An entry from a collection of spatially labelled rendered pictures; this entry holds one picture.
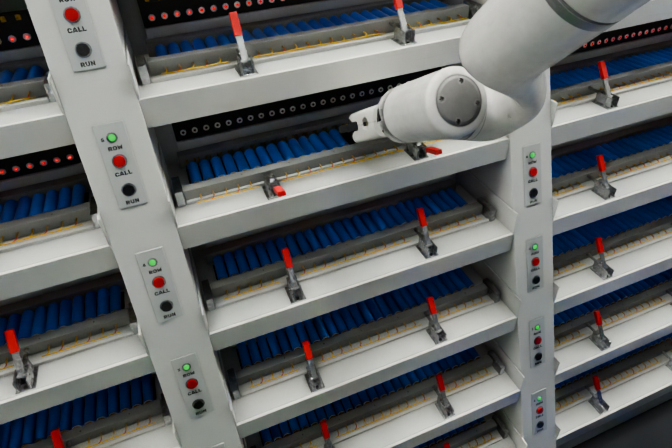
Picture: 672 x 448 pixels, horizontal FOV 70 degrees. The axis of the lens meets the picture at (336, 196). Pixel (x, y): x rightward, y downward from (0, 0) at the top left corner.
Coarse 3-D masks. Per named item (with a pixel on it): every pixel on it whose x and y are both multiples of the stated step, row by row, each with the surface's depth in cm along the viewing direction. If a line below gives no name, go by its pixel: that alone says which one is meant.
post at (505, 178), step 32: (544, 128) 91; (512, 160) 90; (544, 160) 93; (512, 192) 92; (544, 192) 95; (544, 224) 97; (512, 256) 98; (544, 256) 99; (512, 288) 101; (544, 288) 102; (544, 320) 104; (512, 352) 107; (544, 384) 110; (512, 416) 115
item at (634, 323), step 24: (624, 288) 127; (648, 288) 128; (576, 312) 122; (600, 312) 121; (624, 312) 124; (648, 312) 123; (576, 336) 119; (600, 336) 115; (624, 336) 118; (648, 336) 119; (576, 360) 113; (600, 360) 116
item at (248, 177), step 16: (352, 144) 85; (368, 144) 85; (384, 144) 86; (400, 144) 87; (288, 160) 82; (304, 160) 82; (320, 160) 83; (336, 160) 84; (224, 176) 79; (240, 176) 79; (256, 176) 80; (192, 192) 77; (208, 192) 78
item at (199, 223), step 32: (256, 128) 90; (384, 160) 85; (448, 160) 86; (480, 160) 89; (256, 192) 79; (288, 192) 79; (320, 192) 79; (352, 192) 82; (384, 192) 84; (192, 224) 73; (224, 224) 76; (256, 224) 78
